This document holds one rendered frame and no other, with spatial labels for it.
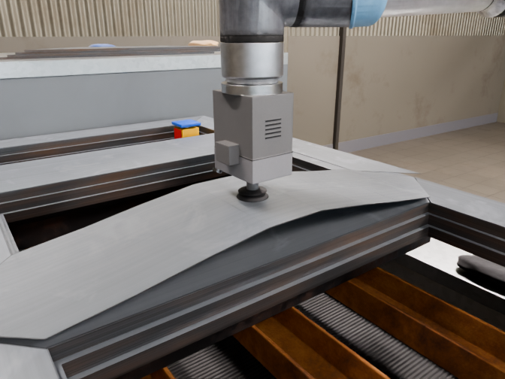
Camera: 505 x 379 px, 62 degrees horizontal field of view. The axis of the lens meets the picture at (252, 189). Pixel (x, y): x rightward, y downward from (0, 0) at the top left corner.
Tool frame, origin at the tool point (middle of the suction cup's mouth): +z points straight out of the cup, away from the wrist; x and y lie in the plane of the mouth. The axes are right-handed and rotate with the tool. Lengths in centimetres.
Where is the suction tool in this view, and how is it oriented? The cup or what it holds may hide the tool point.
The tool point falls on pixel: (252, 204)
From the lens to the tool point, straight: 56.9
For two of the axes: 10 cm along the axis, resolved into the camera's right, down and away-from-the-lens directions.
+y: 6.0, 2.7, -7.5
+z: 0.1, 9.4, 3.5
